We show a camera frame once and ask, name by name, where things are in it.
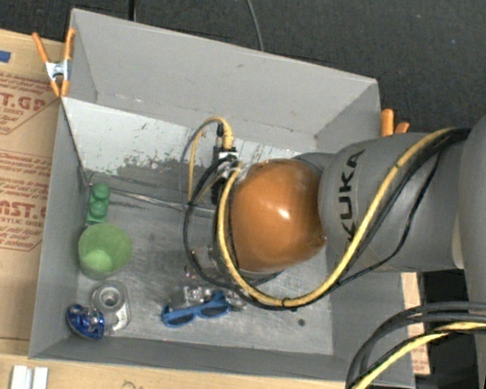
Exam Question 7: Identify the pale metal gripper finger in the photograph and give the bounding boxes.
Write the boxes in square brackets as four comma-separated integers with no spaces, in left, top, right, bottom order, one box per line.
[178,283,215,314]
[223,289,250,314]

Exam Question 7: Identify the grey metal bin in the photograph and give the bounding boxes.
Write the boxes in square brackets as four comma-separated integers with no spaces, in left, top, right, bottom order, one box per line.
[12,6,470,389]

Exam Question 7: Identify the blue sunglasses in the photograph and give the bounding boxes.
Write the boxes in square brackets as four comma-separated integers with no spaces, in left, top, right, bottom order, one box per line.
[159,282,236,337]

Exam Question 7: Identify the brown cardboard board red print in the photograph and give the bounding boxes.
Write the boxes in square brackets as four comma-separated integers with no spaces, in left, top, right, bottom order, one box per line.
[0,26,475,389]

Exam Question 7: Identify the green plastic cup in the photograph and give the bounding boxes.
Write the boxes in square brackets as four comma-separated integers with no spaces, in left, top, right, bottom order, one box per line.
[72,218,137,287]

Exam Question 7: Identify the blue oval toy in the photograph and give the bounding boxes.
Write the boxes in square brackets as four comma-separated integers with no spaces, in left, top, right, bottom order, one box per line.
[61,301,109,343]

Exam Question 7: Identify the clear glass cup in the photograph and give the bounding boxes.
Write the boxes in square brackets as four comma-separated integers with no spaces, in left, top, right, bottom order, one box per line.
[85,278,138,335]

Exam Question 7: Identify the green studded toy block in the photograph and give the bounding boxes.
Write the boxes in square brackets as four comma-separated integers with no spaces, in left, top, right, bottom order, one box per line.
[84,181,114,228]

